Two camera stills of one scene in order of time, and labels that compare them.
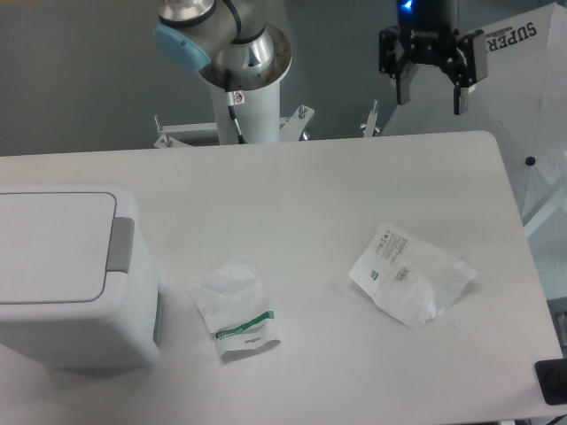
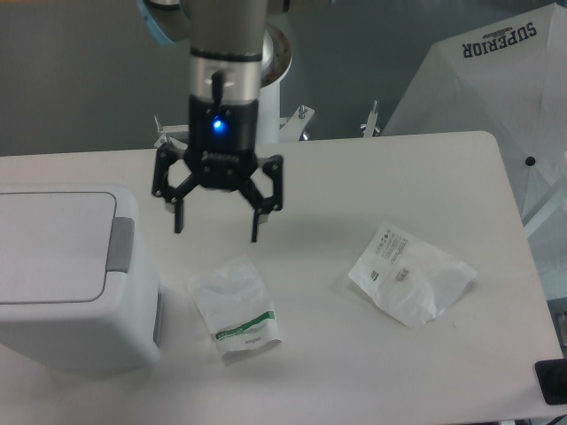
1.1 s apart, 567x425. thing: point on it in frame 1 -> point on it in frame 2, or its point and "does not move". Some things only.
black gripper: (427, 34) -> (222, 153)
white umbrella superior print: (523, 104) does not move
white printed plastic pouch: (410, 280) does not move
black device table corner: (552, 377) does not move
